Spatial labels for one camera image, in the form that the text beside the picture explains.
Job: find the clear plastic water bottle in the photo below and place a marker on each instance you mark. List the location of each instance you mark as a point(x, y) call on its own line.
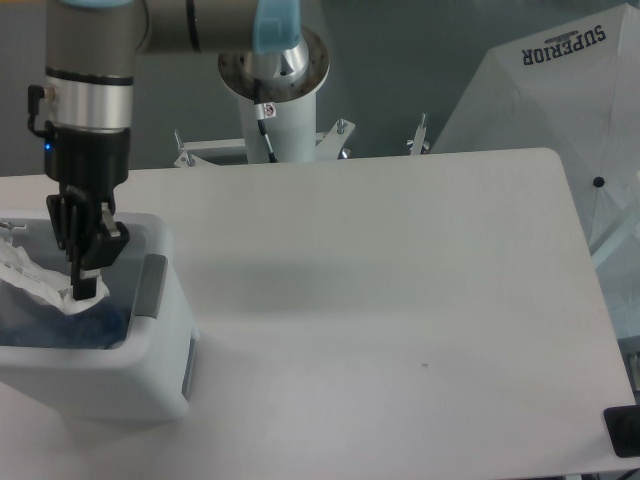
point(28, 323)

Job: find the white metal frame bracket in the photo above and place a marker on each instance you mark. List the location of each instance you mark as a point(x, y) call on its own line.
point(330, 145)

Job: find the clear plastic wrapper bag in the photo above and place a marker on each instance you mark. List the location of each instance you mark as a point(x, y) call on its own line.
point(46, 287)

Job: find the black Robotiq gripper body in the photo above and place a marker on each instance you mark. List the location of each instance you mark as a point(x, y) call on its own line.
point(93, 161)

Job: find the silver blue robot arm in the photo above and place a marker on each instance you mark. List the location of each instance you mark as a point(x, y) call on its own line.
point(83, 110)

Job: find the black object at corner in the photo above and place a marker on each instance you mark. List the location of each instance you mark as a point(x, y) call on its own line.
point(622, 423)

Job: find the white plastic trash can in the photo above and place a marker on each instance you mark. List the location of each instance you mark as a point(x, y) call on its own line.
point(147, 376)

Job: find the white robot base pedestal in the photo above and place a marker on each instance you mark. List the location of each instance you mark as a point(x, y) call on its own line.
point(276, 95)

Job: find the white Superior umbrella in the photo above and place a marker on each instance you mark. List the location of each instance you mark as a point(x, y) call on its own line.
point(573, 89)

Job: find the metal clamp post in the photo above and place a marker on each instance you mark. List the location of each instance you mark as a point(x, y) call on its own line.
point(418, 145)

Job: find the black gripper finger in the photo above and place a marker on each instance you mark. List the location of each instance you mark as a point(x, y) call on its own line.
point(73, 224)
point(98, 241)

